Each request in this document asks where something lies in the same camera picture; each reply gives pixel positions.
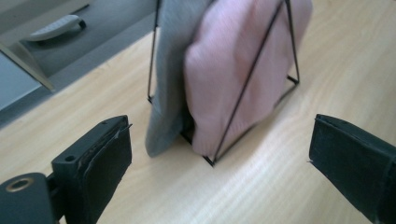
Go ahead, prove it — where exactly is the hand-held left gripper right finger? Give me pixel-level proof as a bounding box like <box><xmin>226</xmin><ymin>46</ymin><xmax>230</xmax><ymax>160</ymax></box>
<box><xmin>307</xmin><ymin>113</ymin><xmax>396</xmax><ymax>224</ymax></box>

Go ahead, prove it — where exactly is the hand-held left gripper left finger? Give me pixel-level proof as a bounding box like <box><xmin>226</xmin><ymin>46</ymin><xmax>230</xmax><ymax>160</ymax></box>
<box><xmin>50</xmin><ymin>114</ymin><xmax>134</xmax><ymax>224</ymax></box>

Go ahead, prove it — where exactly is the grey knit beanie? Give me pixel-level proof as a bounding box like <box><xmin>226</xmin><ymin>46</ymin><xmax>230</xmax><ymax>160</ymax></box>
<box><xmin>144</xmin><ymin>0</ymin><xmax>217</xmax><ymax>159</ymax></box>

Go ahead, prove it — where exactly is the black wire triangle rack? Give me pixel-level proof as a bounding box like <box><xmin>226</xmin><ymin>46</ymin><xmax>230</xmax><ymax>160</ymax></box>
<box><xmin>146</xmin><ymin>0</ymin><xmax>301</xmax><ymax>168</ymax></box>

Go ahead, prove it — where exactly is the pink knit beanie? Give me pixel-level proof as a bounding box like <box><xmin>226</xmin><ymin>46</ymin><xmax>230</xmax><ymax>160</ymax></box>
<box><xmin>183</xmin><ymin>0</ymin><xmax>314</xmax><ymax>159</ymax></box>

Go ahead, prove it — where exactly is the grey drawer handle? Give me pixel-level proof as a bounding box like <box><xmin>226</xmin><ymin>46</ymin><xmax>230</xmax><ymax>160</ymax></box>
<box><xmin>22</xmin><ymin>14</ymin><xmax>88</xmax><ymax>43</ymax></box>

